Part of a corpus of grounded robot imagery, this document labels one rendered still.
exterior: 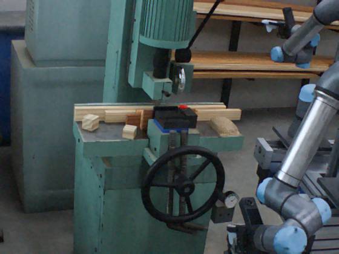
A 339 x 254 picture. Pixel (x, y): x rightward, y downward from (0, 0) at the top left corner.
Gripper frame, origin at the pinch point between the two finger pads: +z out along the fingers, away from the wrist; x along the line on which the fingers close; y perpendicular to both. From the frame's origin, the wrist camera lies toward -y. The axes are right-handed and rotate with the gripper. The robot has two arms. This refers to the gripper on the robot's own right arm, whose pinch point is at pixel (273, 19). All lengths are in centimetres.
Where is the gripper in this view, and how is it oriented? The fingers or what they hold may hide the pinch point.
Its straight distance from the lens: 254.7
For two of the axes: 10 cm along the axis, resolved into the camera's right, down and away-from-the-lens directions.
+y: 0.0, 9.0, 4.3
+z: -4.0, -3.9, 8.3
